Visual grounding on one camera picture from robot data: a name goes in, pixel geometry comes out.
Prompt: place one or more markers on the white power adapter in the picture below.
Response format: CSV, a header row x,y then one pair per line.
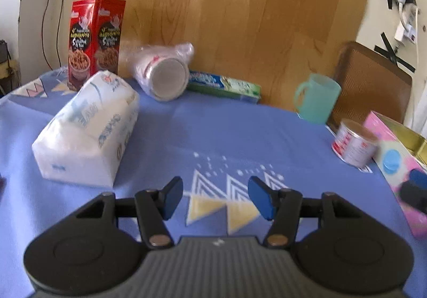
x,y
405,32

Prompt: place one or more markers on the dark grey box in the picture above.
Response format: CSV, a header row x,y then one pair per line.
x,y
3,51

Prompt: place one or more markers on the blue patterned tablecloth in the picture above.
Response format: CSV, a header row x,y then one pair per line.
x,y
200,131

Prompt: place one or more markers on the pink tin box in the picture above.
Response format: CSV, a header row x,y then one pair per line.
x,y
378,127

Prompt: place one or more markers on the paper cup stack in plastic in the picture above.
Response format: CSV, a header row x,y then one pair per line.
x,y
166,77

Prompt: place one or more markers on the brown chair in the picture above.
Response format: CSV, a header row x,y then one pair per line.
x,y
370,84

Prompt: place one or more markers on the small metal can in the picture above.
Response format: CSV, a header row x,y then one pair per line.
x,y
355,144

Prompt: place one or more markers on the red snack box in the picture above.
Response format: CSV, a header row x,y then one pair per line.
x,y
83,34

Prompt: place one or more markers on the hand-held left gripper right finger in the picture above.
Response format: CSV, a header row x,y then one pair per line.
x,y
261,199

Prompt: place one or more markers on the blue green toothpaste box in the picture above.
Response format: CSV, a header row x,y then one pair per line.
x,y
227,84

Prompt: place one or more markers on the green plastic mug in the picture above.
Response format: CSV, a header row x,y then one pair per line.
x,y
320,101

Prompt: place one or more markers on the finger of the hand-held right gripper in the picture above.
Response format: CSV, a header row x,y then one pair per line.
x,y
413,196

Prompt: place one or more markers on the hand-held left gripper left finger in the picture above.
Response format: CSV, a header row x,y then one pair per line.
x,y
171,198

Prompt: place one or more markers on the white tissue pack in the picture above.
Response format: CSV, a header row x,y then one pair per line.
x,y
83,137

